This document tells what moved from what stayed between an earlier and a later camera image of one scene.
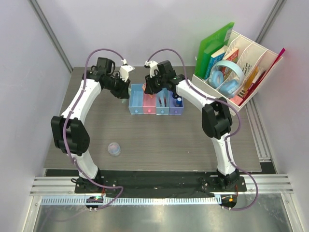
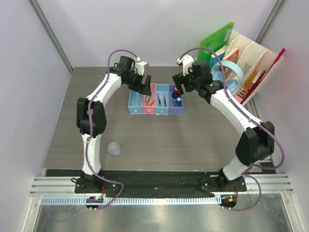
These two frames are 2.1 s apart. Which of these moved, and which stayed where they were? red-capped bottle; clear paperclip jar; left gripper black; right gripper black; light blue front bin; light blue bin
Moved: right gripper black; left gripper black
Stayed: clear paperclip jar; light blue front bin; red-capped bottle; light blue bin
